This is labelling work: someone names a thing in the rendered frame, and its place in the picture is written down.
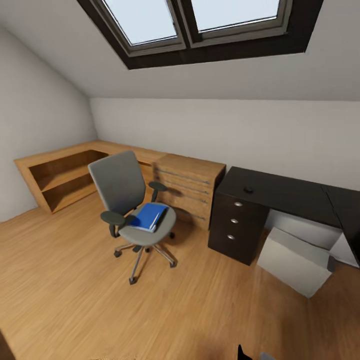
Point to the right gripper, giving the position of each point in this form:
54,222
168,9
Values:
241,355

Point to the desk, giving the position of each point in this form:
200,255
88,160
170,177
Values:
325,204

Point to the cabinet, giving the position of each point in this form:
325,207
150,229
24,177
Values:
236,227
191,183

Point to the desktop computer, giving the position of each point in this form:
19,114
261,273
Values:
299,264

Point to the swivel chair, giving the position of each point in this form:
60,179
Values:
120,183

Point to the folder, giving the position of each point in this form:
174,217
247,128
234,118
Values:
149,217

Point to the fixed window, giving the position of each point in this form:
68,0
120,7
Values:
161,33

